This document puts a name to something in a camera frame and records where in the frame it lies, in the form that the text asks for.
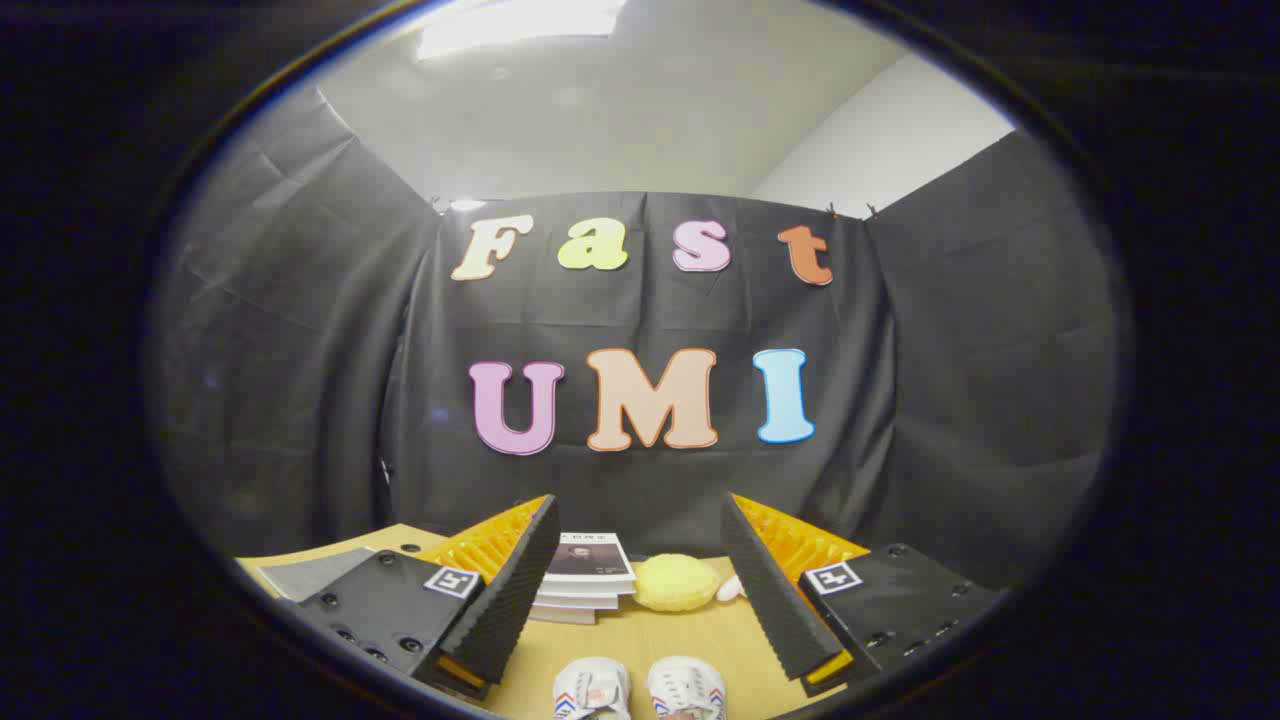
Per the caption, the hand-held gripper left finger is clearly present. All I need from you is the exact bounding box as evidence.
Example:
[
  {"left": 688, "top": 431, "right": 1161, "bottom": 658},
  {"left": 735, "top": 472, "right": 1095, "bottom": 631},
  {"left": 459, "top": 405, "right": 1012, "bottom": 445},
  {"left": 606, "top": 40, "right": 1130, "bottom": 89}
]
[{"left": 298, "top": 494, "right": 561, "bottom": 701}]

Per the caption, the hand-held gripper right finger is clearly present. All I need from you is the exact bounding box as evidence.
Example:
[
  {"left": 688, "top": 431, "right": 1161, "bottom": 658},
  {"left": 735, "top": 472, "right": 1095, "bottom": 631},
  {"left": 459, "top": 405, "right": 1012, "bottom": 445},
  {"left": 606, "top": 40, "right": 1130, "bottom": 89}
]
[{"left": 722, "top": 493, "right": 1001, "bottom": 698}]

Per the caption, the white canvas shoe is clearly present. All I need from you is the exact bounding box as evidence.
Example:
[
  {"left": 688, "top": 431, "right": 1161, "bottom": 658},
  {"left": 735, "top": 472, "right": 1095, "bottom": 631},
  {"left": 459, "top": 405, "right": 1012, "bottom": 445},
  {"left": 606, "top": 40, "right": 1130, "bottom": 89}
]
[
  {"left": 553, "top": 657, "right": 632, "bottom": 720},
  {"left": 647, "top": 655, "right": 727, "bottom": 720}
]

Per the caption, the plain white book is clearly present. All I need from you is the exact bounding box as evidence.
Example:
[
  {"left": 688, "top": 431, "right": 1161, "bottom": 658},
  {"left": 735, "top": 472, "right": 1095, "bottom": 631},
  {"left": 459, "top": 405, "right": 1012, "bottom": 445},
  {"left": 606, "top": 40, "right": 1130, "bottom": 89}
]
[{"left": 535, "top": 590, "right": 623, "bottom": 612}]

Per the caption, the white portrait cover book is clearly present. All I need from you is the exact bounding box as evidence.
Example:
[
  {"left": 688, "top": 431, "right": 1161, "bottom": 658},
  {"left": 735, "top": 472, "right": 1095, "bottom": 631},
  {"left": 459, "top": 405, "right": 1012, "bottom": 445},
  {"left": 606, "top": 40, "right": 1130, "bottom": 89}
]
[{"left": 543, "top": 532, "right": 638, "bottom": 598}]

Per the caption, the yellow round plush cushion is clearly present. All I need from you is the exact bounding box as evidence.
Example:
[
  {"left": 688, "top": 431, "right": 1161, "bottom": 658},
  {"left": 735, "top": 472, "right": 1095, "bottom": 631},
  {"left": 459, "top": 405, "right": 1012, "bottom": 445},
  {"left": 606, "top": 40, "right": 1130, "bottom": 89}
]
[{"left": 632, "top": 553, "right": 722, "bottom": 613}]

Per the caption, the black backdrop cloth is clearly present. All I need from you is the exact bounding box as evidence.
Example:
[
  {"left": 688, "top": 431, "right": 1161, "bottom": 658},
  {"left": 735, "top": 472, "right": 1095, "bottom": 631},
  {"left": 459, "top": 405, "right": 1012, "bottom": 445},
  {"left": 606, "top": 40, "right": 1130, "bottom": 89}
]
[{"left": 150, "top": 85, "right": 1121, "bottom": 591}]

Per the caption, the ceiling light panel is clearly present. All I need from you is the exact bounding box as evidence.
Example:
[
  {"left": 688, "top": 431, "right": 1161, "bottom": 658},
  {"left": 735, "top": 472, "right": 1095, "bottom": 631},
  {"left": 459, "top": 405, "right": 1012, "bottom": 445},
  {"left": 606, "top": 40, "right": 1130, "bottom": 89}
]
[{"left": 415, "top": 0, "right": 628, "bottom": 61}]

